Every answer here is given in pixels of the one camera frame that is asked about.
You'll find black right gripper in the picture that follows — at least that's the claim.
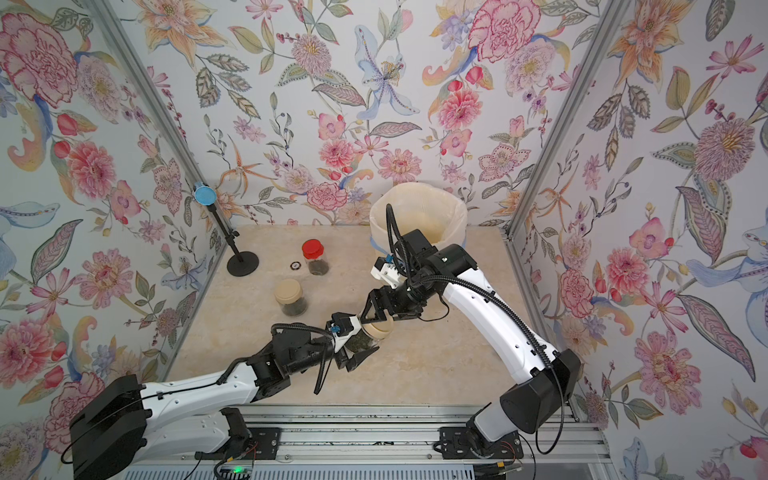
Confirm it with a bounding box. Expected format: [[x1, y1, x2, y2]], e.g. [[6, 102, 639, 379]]
[[363, 276, 439, 325]]

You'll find clear glass tea jar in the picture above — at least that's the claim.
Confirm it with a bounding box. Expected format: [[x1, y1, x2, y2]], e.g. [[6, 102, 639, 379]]
[[344, 327, 383, 355]]

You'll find beige jar lid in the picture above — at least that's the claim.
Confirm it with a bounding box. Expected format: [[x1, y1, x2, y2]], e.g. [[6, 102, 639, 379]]
[[362, 321, 394, 341]]

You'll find cream trash bin with liner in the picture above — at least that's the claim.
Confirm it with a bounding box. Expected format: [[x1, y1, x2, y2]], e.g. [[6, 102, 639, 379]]
[[369, 182, 468, 254]]

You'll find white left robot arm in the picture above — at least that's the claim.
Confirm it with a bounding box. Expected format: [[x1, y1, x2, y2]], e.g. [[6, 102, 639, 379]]
[[61, 313, 377, 479]]

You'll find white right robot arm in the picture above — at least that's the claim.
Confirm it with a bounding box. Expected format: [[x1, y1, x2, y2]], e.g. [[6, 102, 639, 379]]
[[360, 205, 582, 456]]

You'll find beige lid tea jar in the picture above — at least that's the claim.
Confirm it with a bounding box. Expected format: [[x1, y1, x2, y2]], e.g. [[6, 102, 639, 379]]
[[274, 279, 308, 317]]

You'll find red lid tea jar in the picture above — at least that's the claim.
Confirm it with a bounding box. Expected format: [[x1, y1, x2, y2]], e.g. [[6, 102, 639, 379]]
[[302, 239, 330, 276]]

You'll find black round-base stand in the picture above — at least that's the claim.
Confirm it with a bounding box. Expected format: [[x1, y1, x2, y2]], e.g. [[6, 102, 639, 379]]
[[193, 182, 260, 277]]

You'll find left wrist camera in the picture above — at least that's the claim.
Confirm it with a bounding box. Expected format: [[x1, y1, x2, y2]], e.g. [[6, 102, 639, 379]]
[[329, 316, 362, 353]]

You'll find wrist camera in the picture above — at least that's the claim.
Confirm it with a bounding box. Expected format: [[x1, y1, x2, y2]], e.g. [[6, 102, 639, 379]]
[[371, 257, 404, 289], [329, 316, 362, 353]]

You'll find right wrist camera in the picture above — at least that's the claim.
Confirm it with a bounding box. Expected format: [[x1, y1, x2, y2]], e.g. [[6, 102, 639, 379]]
[[371, 257, 404, 289]]

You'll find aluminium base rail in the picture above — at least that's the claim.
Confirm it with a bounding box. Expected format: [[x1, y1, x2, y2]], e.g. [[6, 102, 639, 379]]
[[95, 386, 619, 480]]

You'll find aluminium corner post right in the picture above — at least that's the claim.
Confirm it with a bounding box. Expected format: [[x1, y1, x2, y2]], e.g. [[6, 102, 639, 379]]
[[506, 0, 634, 238]]

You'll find aluminium corner post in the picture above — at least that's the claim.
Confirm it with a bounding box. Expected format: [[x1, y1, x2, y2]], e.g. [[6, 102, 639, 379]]
[[506, 0, 634, 238], [83, 0, 226, 241]]

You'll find aluminium corner post left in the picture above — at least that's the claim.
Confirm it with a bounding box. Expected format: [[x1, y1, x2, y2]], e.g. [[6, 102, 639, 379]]
[[83, 0, 226, 241]]

